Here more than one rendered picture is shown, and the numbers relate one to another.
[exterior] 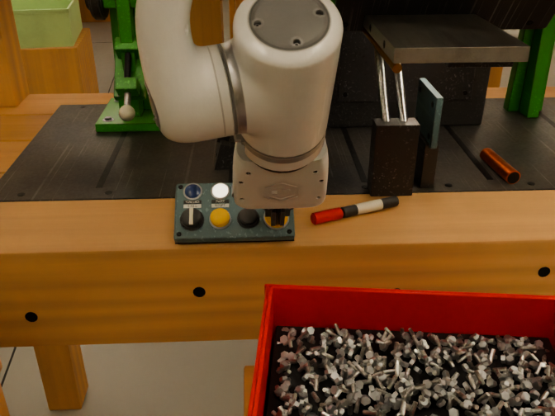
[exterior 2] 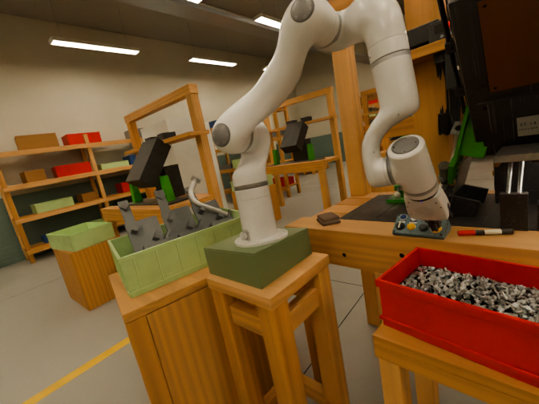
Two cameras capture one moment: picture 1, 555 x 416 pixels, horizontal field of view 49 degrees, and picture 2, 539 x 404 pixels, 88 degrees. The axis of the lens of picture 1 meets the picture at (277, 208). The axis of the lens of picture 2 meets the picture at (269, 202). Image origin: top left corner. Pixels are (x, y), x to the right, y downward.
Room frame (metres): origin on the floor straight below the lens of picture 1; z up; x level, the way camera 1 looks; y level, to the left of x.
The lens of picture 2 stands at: (-0.22, -0.29, 1.27)
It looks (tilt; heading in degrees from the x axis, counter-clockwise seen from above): 11 degrees down; 49
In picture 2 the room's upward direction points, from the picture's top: 11 degrees counter-clockwise
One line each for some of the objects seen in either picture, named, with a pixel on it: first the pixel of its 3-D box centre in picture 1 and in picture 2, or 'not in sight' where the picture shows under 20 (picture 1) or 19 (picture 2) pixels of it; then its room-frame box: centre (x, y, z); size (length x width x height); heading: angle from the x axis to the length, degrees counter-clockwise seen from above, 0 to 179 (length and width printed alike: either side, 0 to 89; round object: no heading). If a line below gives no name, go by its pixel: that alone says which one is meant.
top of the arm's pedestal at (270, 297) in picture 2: not in sight; (268, 271); (0.35, 0.46, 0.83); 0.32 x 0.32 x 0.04; 5
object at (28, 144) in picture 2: not in sight; (96, 184); (1.04, 6.75, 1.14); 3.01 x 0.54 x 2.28; 8
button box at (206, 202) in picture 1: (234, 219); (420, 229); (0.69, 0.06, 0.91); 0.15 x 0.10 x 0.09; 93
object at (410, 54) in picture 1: (419, 25); (538, 147); (0.90, -0.20, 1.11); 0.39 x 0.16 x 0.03; 3
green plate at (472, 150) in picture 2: not in sight; (475, 135); (0.93, -0.05, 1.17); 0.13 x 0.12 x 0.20; 93
